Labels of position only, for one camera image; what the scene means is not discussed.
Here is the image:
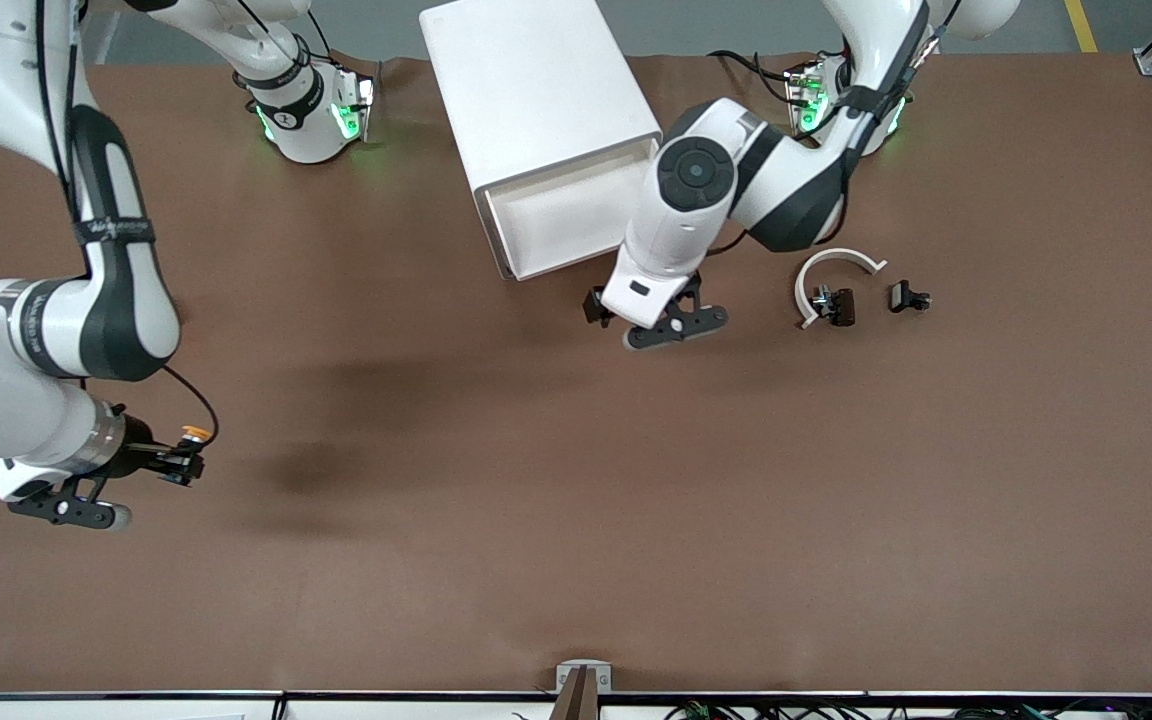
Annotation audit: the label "metal base connector bracket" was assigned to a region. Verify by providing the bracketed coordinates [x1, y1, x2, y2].
[784, 60, 829, 137]
[334, 66, 379, 143]

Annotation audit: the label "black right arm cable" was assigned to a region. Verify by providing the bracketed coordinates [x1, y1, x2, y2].
[161, 365, 220, 446]

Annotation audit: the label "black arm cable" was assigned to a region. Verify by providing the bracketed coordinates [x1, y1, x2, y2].
[161, 365, 220, 446]
[836, 0, 962, 216]

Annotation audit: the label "black base cable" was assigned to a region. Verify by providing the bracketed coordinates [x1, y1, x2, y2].
[301, 10, 382, 76]
[708, 48, 799, 106]

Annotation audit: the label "white drawer cabinet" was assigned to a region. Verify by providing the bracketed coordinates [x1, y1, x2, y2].
[419, 0, 664, 281]

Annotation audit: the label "brown table cover sheet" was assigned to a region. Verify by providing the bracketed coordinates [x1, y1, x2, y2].
[0, 50, 1152, 698]

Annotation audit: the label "grey metal mounting bracket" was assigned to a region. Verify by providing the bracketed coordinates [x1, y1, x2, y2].
[556, 660, 613, 694]

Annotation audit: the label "silver aluminium bar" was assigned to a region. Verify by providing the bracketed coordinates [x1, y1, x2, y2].
[484, 140, 659, 282]

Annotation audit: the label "dark camera mount post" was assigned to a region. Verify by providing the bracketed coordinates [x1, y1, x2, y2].
[550, 667, 599, 720]

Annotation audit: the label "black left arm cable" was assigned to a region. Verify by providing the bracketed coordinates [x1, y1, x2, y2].
[836, 0, 962, 216]

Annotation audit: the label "white table edge rail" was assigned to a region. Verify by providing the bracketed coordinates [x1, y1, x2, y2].
[0, 690, 1152, 720]

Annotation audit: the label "white curved plastic clip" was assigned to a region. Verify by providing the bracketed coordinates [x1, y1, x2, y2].
[794, 247, 889, 331]

